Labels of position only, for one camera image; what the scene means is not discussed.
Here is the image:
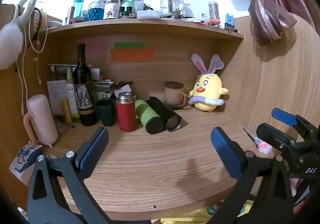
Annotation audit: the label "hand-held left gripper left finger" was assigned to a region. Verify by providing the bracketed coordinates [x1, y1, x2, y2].
[26, 127, 113, 224]

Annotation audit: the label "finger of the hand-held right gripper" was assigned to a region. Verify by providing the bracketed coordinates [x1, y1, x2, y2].
[256, 123, 297, 151]
[271, 107, 320, 140]

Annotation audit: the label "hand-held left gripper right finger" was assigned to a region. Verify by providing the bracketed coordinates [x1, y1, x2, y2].
[207, 127, 294, 224]

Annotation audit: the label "dark green cup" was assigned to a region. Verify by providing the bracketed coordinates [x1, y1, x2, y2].
[95, 98, 117, 127]

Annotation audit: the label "small pink and white wrapper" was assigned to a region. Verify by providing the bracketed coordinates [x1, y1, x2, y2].
[253, 136, 273, 155]

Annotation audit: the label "black pen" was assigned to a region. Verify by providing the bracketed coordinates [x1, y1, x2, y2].
[242, 127, 259, 148]

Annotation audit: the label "yellow tube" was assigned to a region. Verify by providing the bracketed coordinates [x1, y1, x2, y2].
[62, 99, 73, 125]

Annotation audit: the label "red thermos flask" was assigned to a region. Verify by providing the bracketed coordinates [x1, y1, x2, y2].
[115, 91, 137, 133]

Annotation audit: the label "green and white spray bottle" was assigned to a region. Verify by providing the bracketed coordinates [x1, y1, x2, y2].
[66, 67, 81, 120]

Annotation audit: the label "dark wine bottle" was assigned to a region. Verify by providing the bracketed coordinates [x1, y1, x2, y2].
[73, 43, 98, 127]

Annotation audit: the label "stack of papers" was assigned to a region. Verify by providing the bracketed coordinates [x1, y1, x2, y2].
[48, 63, 116, 100]

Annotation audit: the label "green striped tumbler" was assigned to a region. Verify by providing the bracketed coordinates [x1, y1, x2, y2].
[135, 99, 164, 135]

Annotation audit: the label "white handwritten note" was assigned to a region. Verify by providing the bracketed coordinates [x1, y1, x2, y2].
[46, 79, 68, 116]

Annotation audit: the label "yellow chick plush toy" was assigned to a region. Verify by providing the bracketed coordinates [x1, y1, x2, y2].
[187, 53, 229, 113]

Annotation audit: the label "blue and white tissue box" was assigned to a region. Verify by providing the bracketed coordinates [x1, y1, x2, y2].
[9, 141, 43, 186]

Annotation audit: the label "yellow printed cloth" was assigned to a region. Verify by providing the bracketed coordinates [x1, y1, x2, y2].
[150, 199, 253, 224]

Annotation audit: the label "black tumbler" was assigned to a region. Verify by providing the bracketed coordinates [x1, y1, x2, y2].
[146, 96, 182, 133]

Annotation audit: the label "brown mug with lid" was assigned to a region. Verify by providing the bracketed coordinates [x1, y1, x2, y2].
[164, 81, 188, 111]

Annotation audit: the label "orange sticky note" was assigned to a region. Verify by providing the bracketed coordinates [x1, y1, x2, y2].
[110, 48, 155, 62]

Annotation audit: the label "pink sticky note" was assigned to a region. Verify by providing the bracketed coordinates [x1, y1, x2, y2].
[77, 37, 106, 57]

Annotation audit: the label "mauve tied curtain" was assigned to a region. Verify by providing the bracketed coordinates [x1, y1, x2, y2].
[212, 0, 316, 47]

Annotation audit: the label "green sticky note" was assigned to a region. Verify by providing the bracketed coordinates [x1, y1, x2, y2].
[113, 42, 146, 49]

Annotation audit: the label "blue and white small box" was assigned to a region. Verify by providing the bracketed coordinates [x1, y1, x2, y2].
[223, 13, 235, 30]

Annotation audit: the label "clear glass jar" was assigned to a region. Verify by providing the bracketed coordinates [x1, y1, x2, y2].
[208, 1, 221, 23]

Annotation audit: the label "wooden shelf board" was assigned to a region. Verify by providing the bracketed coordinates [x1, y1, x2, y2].
[46, 17, 244, 40]

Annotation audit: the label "white fluffy earmuffs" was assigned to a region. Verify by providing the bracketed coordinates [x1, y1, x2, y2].
[0, 0, 38, 70]

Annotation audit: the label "blue faceted glass bottle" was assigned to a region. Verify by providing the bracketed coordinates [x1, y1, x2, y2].
[87, 0, 106, 21]

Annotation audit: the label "dotted headband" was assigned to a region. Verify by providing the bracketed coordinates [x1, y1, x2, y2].
[28, 7, 48, 48]

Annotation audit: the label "teal plastic bottle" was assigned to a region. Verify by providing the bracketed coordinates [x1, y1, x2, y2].
[73, 0, 85, 18]

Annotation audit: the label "clear bottle with cork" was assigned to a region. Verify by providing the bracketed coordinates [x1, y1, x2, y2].
[103, 0, 121, 20]

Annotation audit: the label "white flat case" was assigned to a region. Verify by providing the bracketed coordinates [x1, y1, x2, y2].
[136, 10, 161, 19]

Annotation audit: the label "clear plastic organizer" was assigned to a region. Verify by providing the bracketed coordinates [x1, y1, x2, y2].
[160, 0, 186, 14]

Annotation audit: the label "pink pouch with handle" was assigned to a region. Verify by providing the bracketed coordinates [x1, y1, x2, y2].
[23, 94, 59, 149]

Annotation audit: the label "white cable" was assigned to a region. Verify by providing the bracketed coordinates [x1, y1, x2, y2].
[14, 5, 48, 116]

